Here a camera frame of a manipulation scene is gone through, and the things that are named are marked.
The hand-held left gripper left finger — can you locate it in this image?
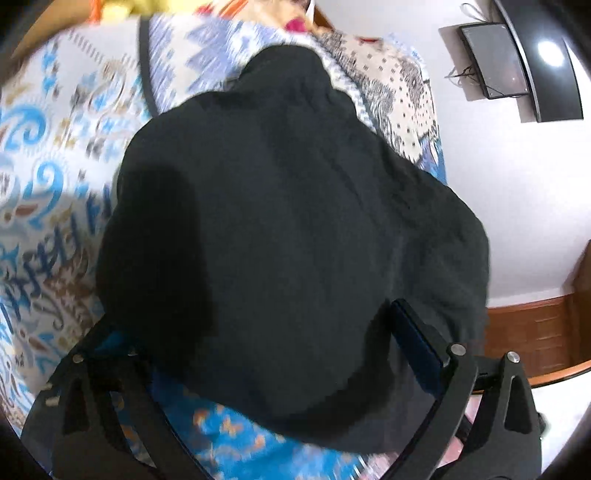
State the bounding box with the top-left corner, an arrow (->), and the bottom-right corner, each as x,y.
22,322 -> 205,480

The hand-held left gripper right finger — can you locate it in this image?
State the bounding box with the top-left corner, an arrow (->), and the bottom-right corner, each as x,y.
379,298 -> 542,480

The black zip hoodie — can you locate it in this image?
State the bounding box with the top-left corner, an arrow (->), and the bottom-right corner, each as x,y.
96,45 -> 491,453

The brown wooden door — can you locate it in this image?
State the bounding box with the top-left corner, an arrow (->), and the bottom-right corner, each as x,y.
484,242 -> 591,388

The blue patterned bedsheet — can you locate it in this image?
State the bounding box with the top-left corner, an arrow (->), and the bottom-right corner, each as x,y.
0,14 -> 446,480

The yellow cartoon blanket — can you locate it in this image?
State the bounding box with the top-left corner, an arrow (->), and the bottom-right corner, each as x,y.
92,0 -> 326,35

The black monitor cable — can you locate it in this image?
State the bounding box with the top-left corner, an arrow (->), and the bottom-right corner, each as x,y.
444,65 -> 477,88

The wall-mounted black monitor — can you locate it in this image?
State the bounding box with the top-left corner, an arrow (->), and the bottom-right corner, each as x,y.
458,22 -> 530,100

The black glossy wall panel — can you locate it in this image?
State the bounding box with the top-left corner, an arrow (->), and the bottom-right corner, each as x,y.
493,0 -> 585,123

